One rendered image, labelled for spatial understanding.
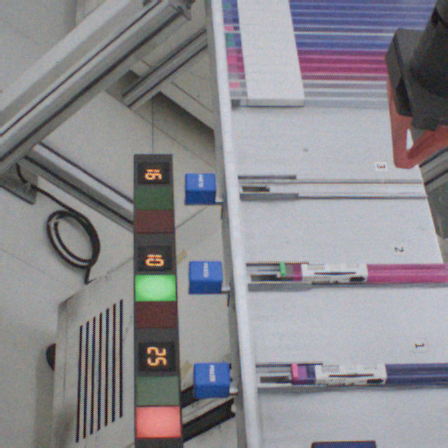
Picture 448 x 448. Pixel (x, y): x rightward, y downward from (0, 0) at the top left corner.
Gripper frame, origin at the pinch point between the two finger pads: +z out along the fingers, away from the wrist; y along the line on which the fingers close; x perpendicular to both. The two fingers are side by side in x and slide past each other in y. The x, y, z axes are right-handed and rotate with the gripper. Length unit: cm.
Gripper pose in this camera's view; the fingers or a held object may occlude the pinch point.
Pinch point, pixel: (405, 159)
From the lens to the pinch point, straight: 85.3
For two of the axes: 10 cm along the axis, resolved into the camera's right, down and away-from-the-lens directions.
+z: -2.1, 6.5, 7.3
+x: -9.8, -1.1, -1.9
